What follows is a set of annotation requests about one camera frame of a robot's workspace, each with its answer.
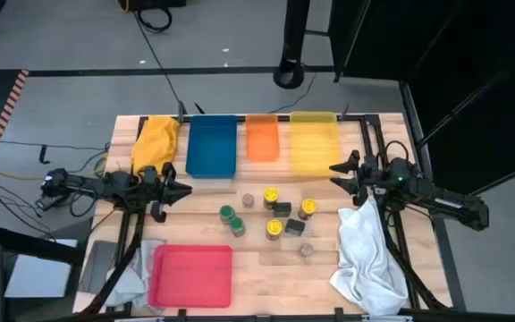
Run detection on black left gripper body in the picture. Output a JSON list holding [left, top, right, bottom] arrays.
[[143, 163, 181, 225]]

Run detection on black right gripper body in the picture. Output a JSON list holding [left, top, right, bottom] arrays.
[[353, 153, 392, 208]]

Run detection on yellow lid spice jar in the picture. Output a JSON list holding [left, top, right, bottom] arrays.
[[297, 198, 317, 221], [263, 186, 280, 210], [266, 218, 284, 242]]

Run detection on green lid oregano jar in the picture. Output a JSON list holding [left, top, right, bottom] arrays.
[[219, 204, 236, 225], [229, 216, 247, 238]]

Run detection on yellow cloth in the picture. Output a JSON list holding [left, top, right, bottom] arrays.
[[131, 114, 182, 176]]

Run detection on yellow plastic bin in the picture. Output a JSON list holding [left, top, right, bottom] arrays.
[[289, 111, 342, 178]]

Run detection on blue plastic bin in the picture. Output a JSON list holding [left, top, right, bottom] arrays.
[[184, 114, 239, 180]]

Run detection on large white cloth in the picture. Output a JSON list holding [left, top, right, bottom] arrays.
[[328, 195, 409, 317]]

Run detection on red plastic bin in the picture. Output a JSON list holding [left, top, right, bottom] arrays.
[[148, 243, 234, 309]]

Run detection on orange plastic bin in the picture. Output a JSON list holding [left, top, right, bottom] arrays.
[[244, 114, 281, 163]]

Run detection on small white cloth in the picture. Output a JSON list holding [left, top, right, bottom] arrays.
[[105, 239, 165, 309]]

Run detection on grey flat pad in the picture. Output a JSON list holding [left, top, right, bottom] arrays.
[[78, 240, 119, 295]]

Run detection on black stand pole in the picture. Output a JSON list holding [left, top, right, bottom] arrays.
[[273, 0, 312, 89]]

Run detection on black curtain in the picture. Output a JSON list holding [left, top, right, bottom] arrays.
[[328, 0, 515, 196]]

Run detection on white paper sheet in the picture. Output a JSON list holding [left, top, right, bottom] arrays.
[[4, 239, 79, 300]]

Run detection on black equipment box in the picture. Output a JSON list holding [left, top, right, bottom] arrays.
[[125, 0, 188, 13]]

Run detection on black metal table frame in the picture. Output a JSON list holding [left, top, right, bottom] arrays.
[[73, 114, 469, 322]]

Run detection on black floor cable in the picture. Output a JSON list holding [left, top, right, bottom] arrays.
[[131, 6, 185, 113]]

